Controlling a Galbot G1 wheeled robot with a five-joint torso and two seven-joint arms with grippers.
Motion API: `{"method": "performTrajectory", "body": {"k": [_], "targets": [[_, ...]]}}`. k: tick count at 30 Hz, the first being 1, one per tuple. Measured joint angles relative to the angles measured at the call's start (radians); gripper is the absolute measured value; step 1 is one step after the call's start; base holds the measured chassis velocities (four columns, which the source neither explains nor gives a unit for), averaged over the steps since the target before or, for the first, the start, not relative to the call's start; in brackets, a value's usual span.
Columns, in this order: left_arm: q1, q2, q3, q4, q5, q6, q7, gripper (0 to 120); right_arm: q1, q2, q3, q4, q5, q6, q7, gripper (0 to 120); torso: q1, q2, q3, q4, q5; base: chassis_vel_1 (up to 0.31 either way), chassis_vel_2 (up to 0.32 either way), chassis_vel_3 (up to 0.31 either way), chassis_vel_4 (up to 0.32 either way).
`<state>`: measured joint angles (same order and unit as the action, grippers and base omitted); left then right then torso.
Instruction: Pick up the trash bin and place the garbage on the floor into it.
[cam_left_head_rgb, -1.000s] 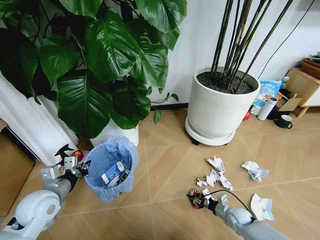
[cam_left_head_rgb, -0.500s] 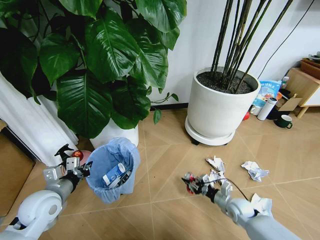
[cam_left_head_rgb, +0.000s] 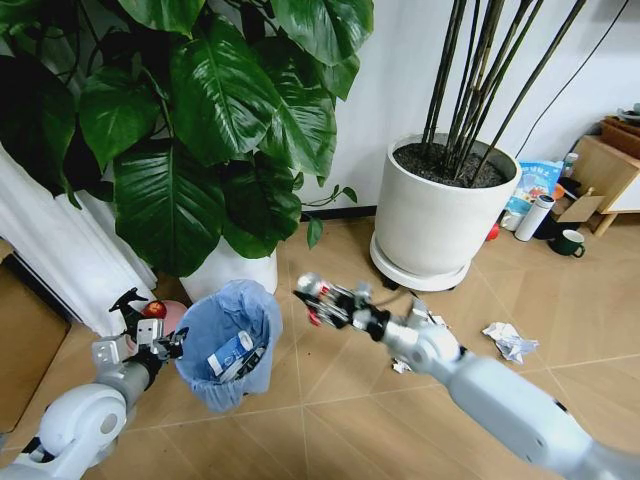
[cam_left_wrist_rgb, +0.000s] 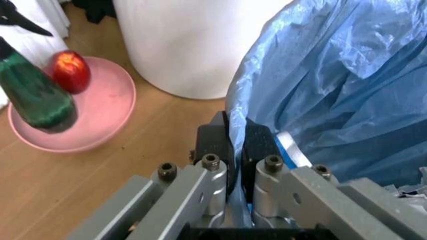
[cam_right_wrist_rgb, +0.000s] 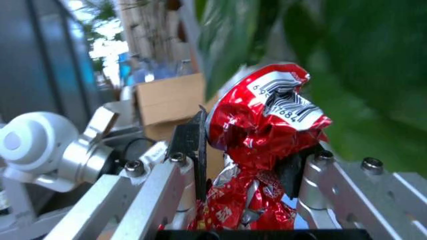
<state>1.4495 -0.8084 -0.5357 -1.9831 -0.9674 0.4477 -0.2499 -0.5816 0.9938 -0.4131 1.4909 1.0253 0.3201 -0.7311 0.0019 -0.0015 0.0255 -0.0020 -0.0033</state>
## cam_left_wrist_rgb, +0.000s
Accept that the red apple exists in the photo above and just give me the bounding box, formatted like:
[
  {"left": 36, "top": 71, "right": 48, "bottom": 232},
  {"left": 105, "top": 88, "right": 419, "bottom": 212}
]
[{"left": 50, "top": 49, "right": 92, "bottom": 95}]

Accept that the pink round plate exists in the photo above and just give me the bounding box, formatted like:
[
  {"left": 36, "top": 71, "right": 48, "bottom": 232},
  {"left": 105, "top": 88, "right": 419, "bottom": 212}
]
[{"left": 7, "top": 55, "right": 137, "bottom": 153}]

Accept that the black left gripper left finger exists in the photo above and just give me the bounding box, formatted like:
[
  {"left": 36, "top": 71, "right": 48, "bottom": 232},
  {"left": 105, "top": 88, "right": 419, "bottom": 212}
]
[{"left": 66, "top": 111, "right": 237, "bottom": 240}]

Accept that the white hanging cloth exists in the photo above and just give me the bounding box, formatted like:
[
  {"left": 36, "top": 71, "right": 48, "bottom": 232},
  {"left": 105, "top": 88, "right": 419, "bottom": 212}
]
[{"left": 0, "top": 0, "right": 71, "bottom": 109}]

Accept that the green bottle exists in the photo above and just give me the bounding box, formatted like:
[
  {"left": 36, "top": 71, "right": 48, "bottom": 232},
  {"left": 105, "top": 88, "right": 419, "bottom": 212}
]
[{"left": 0, "top": 37, "right": 80, "bottom": 135}]

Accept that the white round cylinder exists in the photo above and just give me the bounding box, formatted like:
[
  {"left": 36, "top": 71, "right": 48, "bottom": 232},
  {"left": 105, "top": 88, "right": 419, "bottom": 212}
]
[{"left": 112, "top": 0, "right": 295, "bottom": 100}]

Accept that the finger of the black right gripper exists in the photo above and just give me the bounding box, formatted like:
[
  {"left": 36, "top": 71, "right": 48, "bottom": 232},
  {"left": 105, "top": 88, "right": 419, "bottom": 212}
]
[{"left": 0, "top": 0, "right": 55, "bottom": 37}]

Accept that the blue plastic trash bag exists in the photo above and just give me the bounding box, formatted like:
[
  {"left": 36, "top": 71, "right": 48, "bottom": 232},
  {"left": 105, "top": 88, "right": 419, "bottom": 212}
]
[{"left": 224, "top": 0, "right": 427, "bottom": 218}]

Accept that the black dark cloth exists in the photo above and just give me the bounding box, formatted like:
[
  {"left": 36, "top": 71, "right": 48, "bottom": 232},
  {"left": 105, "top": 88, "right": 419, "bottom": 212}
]
[{"left": 84, "top": 0, "right": 118, "bottom": 25}]

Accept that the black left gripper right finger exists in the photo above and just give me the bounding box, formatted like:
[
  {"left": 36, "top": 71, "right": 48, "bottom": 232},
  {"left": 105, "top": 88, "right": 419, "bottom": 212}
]
[{"left": 240, "top": 117, "right": 427, "bottom": 240}]

